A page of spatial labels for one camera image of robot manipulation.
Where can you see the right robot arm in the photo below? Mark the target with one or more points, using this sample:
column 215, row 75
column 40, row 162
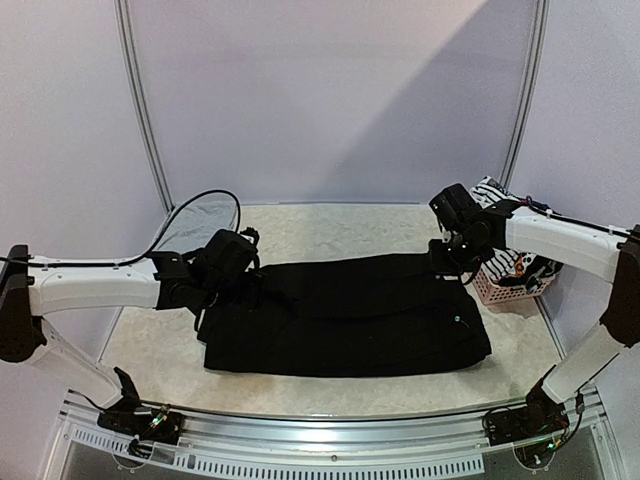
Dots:
column 598, row 288

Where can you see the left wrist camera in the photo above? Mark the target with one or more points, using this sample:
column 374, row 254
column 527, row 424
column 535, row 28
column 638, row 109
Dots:
column 226, row 256

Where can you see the grey tank top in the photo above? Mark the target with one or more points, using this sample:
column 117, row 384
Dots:
column 195, row 225

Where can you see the right aluminium corner post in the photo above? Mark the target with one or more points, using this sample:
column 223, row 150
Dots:
column 528, row 84

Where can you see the colourful patterned garment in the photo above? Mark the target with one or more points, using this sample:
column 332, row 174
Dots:
column 531, row 271

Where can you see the black shirt with buttons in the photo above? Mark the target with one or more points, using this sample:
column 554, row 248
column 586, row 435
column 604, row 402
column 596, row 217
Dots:
column 371, row 317

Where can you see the left aluminium corner post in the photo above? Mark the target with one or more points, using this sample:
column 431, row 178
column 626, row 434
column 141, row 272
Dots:
column 140, row 104

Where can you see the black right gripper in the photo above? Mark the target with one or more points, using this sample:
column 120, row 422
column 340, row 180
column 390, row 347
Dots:
column 445, row 257

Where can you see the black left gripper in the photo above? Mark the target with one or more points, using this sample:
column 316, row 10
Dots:
column 255, row 293

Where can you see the pink perforated laundry basket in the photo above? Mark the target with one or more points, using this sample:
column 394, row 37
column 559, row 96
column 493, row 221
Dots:
column 491, row 293

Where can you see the white striped garment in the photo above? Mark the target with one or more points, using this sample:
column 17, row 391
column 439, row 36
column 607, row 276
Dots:
column 488, row 191

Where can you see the aluminium corner post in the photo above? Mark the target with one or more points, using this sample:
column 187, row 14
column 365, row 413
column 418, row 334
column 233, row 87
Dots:
column 140, row 104
column 528, row 84

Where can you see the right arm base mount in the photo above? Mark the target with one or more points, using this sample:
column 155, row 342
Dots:
column 504, row 425

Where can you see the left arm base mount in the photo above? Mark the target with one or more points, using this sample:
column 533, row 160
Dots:
column 161, row 424

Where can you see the aluminium front rail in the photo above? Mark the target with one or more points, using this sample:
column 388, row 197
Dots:
column 454, row 445

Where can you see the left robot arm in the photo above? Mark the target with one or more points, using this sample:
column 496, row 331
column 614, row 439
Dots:
column 34, row 287

